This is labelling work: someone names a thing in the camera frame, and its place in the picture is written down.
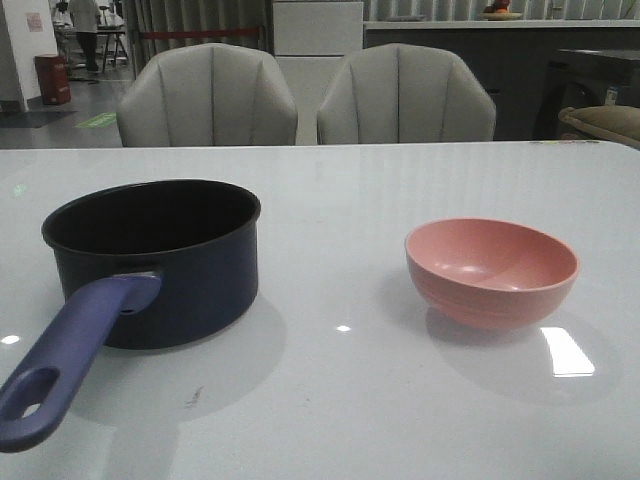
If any red barrier belt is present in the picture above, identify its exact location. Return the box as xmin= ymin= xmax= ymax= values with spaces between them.
xmin=139 ymin=26 xmax=263 ymax=40

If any background work table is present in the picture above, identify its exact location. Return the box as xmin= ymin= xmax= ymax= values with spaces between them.
xmin=54 ymin=21 xmax=132 ymax=74

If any red bin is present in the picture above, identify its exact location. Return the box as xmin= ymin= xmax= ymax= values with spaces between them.
xmin=34 ymin=54 xmax=71 ymax=105

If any dark kitchen counter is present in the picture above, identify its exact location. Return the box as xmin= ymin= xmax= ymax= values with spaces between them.
xmin=364 ymin=20 xmax=639 ymax=141

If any grey left chair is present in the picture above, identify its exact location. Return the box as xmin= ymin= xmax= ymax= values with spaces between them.
xmin=117 ymin=43 xmax=298 ymax=147

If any beige cushion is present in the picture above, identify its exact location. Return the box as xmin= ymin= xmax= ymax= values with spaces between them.
xmin=558 ymin=105 xmax=639 ymax=149

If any grey chair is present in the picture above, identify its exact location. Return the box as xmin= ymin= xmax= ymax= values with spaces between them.
xmin=316 ymin=43 xmax=496 ymax=145
xmin=117 ymin=43 xmax=298 ymax=147

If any dark washing machine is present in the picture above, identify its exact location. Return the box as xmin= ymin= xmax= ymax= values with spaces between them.
xmin=532 ymin=49 xmax=639 ymax=140

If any background person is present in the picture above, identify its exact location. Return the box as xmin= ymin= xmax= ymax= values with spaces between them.
xmin=68 ymin=0 xmax=100 ymax=73

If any dark blue saucepan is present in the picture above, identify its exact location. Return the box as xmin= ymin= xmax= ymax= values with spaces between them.
xmin=1 ymin=179 xmax=261 ymax=453

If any grey curtain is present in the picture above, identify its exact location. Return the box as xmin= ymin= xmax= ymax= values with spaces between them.
xmin=123 ymin=0 xmax=273 ymax=74

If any grey right chair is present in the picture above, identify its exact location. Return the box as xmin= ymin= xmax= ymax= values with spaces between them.
xmin=316 ymin=43 xmax=496 ymax=145

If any pink bowl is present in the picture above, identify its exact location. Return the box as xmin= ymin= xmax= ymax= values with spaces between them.
xmin=405 ymin=218 xmax=579 ymax=330

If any fruit plate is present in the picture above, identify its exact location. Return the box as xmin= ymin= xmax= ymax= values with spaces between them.
xmin=480 ymin=0 xmax=522 ymax=21

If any white refrigerator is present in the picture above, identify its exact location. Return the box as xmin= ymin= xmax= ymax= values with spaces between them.
xmin=272 ymin=1 xmax=364 ymax=145

